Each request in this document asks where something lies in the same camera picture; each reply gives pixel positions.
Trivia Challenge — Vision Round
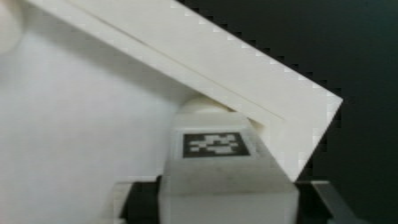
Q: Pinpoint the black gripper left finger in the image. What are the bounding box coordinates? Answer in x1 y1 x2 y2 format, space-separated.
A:
119 177 161 224

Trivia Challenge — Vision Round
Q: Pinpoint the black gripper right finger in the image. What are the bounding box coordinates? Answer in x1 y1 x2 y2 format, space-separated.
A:
295 180 362 224

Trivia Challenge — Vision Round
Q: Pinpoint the white leg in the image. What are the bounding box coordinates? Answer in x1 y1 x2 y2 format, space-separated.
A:
158 97 298 224

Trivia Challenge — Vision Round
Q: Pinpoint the white square tabletop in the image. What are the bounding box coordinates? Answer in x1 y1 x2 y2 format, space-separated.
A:
0 0 195 224

